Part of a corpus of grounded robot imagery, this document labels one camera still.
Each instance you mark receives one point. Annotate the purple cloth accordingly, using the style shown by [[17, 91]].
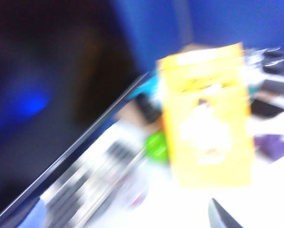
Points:
[[275, 147]]

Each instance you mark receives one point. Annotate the black computer monitor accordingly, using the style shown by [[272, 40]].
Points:
[[49, 71]]

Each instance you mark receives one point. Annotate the grey monitor stand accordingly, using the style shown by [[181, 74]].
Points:
[[147, 109]]

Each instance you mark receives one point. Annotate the yellow snack box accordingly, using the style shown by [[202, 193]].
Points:
[[208, 123]]

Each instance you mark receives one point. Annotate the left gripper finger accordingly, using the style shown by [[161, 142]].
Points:
[[221, 218]]

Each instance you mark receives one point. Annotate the blue office partition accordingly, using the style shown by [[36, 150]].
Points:
[[215, 21]]

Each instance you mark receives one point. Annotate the lime green object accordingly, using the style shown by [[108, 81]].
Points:
[[157, 147]]

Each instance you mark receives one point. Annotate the grey and white keyboard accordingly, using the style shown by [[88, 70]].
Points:
[[89, 180]]

